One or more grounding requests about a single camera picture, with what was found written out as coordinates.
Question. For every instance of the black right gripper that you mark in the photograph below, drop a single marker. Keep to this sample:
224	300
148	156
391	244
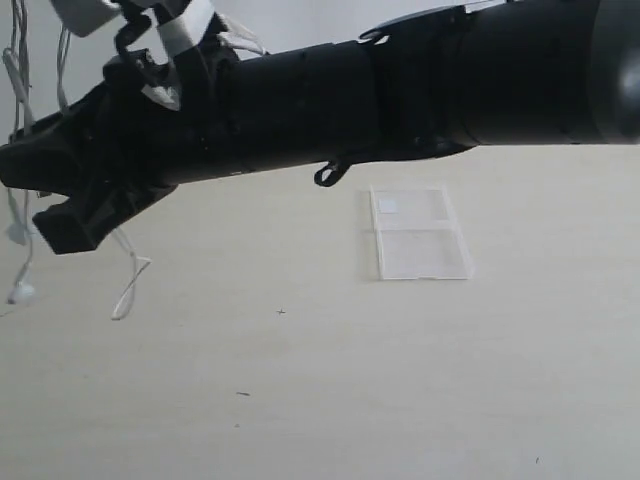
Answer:
129	142

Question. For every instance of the white wired earphones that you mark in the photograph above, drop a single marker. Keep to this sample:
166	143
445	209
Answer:
16	60

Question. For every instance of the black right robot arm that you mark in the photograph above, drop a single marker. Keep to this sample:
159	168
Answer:
427	85

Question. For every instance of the clear plastic storage case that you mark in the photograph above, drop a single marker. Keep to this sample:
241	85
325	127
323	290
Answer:
410	233

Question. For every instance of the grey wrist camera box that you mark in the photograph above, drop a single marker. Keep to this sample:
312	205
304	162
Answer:
84	17

